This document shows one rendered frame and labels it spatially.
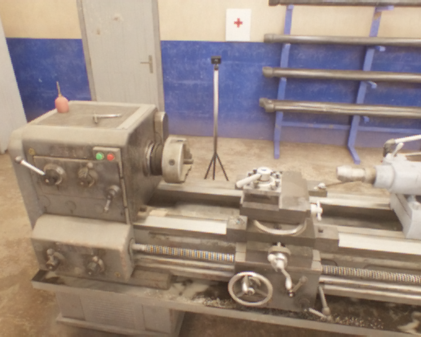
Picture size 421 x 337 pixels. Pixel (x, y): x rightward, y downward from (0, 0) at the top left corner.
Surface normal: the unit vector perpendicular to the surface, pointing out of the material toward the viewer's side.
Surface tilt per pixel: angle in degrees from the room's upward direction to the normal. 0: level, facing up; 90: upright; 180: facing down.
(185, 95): 90
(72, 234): 32
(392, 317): 0
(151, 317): 90
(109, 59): 90
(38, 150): 90
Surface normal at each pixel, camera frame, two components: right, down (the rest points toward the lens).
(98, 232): -0.09, -0.51
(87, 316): -0.17, 0.46
